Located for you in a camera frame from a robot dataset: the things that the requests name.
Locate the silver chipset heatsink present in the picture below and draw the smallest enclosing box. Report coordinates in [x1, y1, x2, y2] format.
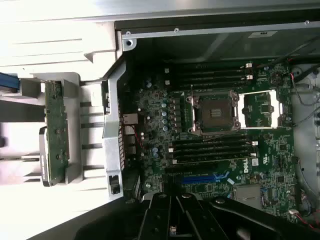
[233, 184, 263, 208]

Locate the green motherboard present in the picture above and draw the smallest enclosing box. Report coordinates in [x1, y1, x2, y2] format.
[136, 59, 302, 226]

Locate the grey plastic parts rack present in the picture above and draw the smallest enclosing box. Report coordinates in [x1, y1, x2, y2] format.
[0, 72, 83, 187]

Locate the CPU socket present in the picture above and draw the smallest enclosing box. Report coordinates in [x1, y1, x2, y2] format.
[191, 89, 241, 136]

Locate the open black PC case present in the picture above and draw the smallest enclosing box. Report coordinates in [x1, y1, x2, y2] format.
[83, 19, 320, 240]

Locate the blue expansion slot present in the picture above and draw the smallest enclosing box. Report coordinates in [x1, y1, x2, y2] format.
[181, 172, 231, 185]

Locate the metal socket cover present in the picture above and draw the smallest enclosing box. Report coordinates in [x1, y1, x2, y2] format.
[238, 89, 285, 130]

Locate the black expansion slot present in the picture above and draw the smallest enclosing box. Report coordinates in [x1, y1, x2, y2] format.
[164, 163, 218, 174]

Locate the hard disk in blue carrier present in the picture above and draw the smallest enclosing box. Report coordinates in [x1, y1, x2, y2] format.
[0, 71, 20, 96]

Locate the silver network port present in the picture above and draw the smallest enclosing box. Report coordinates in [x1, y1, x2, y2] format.
[122, 113, 139, 125]

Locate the black RAM slot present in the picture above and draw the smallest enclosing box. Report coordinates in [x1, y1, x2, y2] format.
[174, 151, 259, 158]
[168, 145, 249, 153]
[173, 139, 259, 147]
[172, 63, 253, 70]
[164, 80, 242, 87]
[164, 68, 241, 76]
[174, 74, 253, 81]
[171, 157, 249, 165]

